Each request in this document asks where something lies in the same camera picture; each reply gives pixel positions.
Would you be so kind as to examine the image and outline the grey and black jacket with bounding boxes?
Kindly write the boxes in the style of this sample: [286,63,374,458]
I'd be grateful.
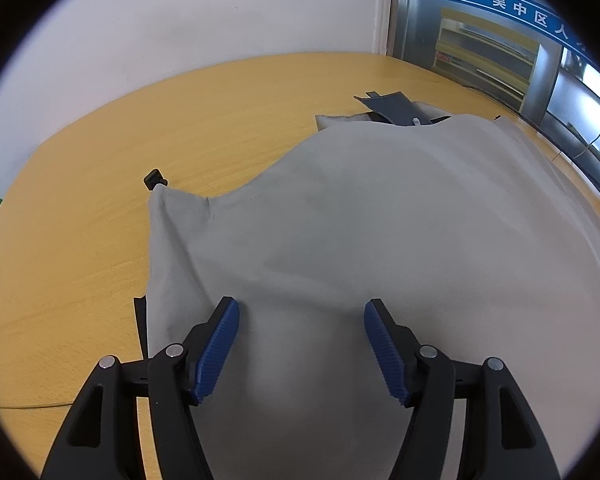
[132,90,600,480]

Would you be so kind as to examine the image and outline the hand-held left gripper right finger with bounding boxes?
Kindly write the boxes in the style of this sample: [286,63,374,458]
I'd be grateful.
[364,298,562,480]

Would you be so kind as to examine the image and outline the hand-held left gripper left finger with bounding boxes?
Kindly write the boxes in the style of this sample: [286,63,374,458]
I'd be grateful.
[40,296,242,480]

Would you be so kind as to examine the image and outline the thin grey cable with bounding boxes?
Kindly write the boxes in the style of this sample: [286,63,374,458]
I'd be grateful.
[555,109,600,162]

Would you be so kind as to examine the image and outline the white wall trim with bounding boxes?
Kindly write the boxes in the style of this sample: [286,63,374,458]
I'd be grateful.
[373,0,395,56]

